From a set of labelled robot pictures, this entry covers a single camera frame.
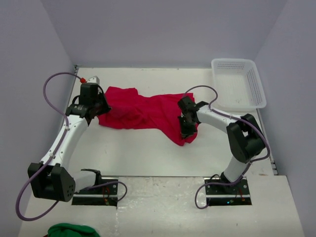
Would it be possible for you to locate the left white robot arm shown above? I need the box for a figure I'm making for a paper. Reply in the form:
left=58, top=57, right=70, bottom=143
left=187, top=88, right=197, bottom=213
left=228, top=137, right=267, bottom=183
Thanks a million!
left=28, top=82, right=111, bottom=202

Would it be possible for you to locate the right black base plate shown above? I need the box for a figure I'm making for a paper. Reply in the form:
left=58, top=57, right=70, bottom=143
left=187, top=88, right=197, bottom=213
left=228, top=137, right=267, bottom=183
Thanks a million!
left=205, top=178, right=250, bottom=197

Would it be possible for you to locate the green t shirt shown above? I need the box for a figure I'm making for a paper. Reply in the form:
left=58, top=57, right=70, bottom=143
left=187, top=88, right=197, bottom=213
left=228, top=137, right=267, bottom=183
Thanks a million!
left=45, top=221, right=101, bottom=237

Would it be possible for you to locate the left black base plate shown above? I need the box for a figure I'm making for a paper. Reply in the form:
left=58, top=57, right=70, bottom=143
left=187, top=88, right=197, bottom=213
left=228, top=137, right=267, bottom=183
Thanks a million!
left=76, top=177, right=118, bottom=197

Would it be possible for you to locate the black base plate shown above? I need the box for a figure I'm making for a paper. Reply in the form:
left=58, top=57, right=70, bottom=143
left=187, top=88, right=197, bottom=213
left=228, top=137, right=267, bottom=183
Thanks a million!
left=205, top=178, right=250, bottom=197
left=76, top=177, right=118, bottom=197

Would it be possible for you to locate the red t shirt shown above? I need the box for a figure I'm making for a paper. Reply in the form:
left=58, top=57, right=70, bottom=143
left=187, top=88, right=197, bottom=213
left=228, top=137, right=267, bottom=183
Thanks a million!
left=98, top=86, right=197, bottom=146

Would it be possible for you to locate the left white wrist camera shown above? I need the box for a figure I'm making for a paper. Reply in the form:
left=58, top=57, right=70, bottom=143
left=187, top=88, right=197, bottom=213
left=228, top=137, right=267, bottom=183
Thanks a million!
left=87, top=76, right=100, bottom=85

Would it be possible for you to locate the white plastic basket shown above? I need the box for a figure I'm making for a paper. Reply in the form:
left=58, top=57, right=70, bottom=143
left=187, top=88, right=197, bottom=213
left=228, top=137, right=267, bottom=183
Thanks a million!
left=211, top=58, right=267, bottom=112

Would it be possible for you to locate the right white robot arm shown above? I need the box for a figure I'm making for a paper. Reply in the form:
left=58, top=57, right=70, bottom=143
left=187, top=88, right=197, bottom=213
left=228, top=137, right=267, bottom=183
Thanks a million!
left=177, top=96, right=270, bottom=194

